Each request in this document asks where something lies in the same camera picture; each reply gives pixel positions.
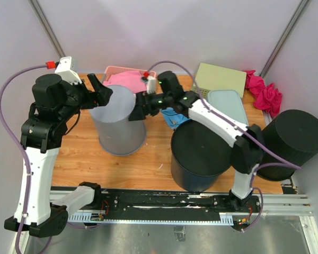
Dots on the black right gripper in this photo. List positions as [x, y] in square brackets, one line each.
[144, 107]

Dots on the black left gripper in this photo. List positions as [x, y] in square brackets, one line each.
[94, 99]

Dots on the grey round bin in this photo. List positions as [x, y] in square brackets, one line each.
[117, 135]

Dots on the pale green perforated tray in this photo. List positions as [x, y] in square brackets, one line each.
[210, 77]

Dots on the dark navy round bin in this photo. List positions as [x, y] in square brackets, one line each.
[199, 156]

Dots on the light blue perforated basket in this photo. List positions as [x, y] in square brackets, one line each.
[229, 103]

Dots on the large black ribbed bin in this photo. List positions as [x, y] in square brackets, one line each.
[293, 135]

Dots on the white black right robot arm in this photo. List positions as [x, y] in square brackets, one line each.
[244, 141]

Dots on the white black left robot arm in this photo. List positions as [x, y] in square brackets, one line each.
[56, 101]

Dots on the pink perforated basket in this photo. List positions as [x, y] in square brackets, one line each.
[110, 70]

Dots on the light pink cloth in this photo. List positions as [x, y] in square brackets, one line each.
[129, 79]

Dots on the blue cartoon cloth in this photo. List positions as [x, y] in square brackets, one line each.
[172, 118]

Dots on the magenta crumpled cloth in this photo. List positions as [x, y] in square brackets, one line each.
[267, 98]

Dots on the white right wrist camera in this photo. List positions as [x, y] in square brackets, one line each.
[149, 81]

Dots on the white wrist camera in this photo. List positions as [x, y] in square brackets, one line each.
[65, 69]
[149, 81]

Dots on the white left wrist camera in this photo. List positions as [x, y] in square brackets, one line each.
[65, 69]

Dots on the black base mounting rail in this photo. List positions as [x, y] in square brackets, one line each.
[127, 199]

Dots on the left aluminium frame post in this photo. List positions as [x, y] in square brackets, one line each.
[41, 16]

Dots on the aluminium frame post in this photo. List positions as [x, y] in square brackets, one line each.
[285, 35]
[41, 16]

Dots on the slotted grey cable duct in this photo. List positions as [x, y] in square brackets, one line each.
[172, 217]

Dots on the right aluminium frame post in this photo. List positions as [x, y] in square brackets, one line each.
[285, 35]

